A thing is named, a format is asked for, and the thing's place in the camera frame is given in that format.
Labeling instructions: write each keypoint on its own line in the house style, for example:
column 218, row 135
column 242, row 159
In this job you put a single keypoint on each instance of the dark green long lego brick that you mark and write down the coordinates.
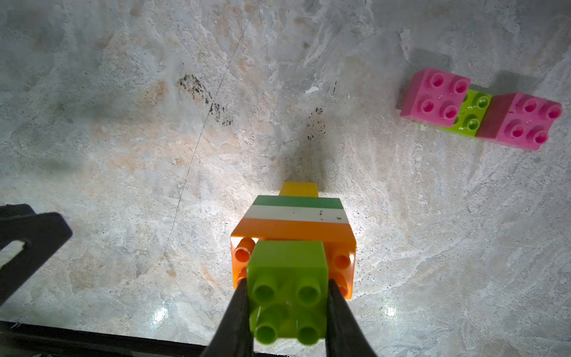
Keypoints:
column 299, row 202

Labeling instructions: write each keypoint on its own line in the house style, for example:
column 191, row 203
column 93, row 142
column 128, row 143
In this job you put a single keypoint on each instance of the white lego brick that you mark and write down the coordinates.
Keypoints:
column 298, row 214

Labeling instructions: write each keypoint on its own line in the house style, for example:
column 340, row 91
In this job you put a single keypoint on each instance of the lime green lego brick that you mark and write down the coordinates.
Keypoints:
column 471, row 114

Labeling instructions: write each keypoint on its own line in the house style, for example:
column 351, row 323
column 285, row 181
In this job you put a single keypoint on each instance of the small lime lego brick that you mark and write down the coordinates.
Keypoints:
column 287, row 295

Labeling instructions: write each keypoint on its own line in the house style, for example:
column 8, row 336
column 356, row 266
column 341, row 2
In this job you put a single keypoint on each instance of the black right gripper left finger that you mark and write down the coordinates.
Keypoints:
column 233, row 336

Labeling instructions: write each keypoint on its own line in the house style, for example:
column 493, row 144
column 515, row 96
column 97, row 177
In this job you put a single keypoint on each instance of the magenta lego brick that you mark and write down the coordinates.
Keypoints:
column 434, row 97
column 519, row 120

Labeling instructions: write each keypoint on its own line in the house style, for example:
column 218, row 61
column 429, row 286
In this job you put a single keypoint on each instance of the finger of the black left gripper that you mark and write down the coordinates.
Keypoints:
column 42, row 236

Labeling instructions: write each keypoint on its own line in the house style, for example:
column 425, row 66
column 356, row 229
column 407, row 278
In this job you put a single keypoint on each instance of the yellow lego brick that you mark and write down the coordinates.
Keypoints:
column 299, row 189

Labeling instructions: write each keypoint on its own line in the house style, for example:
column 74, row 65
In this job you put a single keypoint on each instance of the orange long lego brick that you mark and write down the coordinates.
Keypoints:
column 337, row 241

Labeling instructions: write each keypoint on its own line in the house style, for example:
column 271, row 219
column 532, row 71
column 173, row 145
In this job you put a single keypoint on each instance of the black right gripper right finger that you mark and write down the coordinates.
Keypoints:
column 344, row 337

